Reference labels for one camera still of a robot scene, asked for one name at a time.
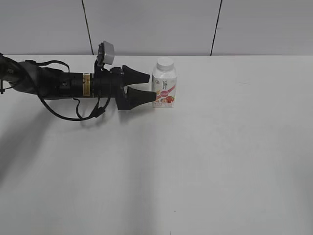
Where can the white yili yogurt bottle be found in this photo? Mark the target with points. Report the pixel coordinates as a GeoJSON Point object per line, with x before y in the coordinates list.
{"type": "Point", "coordinates": [164, 85]}

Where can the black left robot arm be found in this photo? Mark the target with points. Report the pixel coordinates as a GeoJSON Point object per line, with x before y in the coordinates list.
{"type": "Point", "coordinates": [37, 78]}

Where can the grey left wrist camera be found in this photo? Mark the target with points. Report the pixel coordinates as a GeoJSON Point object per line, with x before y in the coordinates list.
{"type": "Point", "coordinates": [105, 54]}

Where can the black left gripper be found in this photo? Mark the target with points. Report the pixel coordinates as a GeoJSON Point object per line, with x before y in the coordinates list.
{"type": "Point", "coordinates": [111, 83]}

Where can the white bottle cap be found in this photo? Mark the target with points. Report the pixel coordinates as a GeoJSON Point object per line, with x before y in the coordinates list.
{"type": "Point", "coordinates": [165, 64]}

